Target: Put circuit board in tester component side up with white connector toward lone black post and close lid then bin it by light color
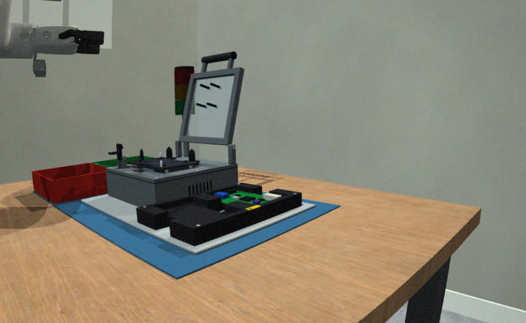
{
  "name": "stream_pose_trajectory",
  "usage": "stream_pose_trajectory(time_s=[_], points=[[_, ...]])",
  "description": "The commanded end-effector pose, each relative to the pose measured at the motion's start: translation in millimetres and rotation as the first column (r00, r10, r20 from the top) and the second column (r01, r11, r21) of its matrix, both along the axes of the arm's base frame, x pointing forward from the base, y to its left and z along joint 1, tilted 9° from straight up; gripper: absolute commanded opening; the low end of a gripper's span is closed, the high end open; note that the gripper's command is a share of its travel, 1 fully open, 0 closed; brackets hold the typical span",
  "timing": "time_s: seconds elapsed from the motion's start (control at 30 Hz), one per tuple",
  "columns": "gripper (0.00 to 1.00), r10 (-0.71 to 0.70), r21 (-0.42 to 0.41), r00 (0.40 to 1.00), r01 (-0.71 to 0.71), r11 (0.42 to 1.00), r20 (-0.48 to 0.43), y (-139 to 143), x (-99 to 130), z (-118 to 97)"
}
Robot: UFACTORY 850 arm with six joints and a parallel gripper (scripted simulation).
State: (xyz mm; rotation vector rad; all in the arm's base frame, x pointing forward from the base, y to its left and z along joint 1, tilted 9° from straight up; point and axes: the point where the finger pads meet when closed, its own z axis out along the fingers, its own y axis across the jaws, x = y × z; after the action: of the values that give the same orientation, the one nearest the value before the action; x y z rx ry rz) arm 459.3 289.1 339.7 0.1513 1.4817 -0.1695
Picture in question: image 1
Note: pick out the red open-top bin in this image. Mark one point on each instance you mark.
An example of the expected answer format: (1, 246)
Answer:
(70, 182)

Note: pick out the green circuit board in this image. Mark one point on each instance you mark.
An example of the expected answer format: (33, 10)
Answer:
(236, 195)

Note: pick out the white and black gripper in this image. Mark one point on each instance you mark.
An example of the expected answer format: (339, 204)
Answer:
(64, 40)

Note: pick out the green bin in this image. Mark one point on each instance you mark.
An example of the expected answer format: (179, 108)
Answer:
(114, 162)

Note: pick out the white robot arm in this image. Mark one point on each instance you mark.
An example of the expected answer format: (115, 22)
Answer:
(18, 40)

